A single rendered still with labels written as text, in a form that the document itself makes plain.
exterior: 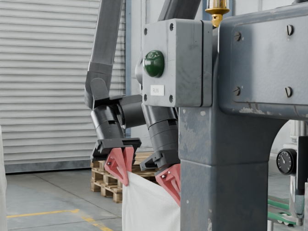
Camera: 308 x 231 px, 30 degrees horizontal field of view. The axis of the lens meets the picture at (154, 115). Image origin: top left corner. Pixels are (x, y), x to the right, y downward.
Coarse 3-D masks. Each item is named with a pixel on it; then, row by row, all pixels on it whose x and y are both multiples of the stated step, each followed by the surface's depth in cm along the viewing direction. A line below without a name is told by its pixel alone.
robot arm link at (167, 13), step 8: (168, 0) 102; (176, 0) 100; (184, 0) 101; (192, 0) 102; (200, 0) 103; (168, 8) 101; (176, 8) 100; (184, 8) 101; (192, 8) 102; (160, 16) 102; (168, 16) 100; (176, 16) 100; (184, 16) 101; (192, 16) 102; (136, 72) 103
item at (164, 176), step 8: (168, 168) 96; (176, 168) 95; (160, 176) 99; (168, 176) 98; (176, 176) 95; (160, 184) 99; (168, 184) 99; (168, 192) 98; (176, 192) 98; (176, 200) 97
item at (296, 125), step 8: (296, 120) 80; (296, 128) 80; (304, 128) 80; (296, 136) 80; (304, 136) 78; (288, 144) 81; (296, 144) 80; (304, 144) 78; (304, 152) 78; (304, 160) 78; (304, 168) 78; (296, 176) 80; (304, 176) 78; (304, 184) 78; (296, 224) 82
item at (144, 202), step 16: (128, 176) 120; (128, 192) 120; (144, 192) 111; (160, 192) 104; (128, 208) 120; (144, 208) 111; (160, 208) 104; (176, 208) 99; (128, 224) 120; (144, 224) 112; (160, 224) 104; (176, 224) 99; (272, 224) 79
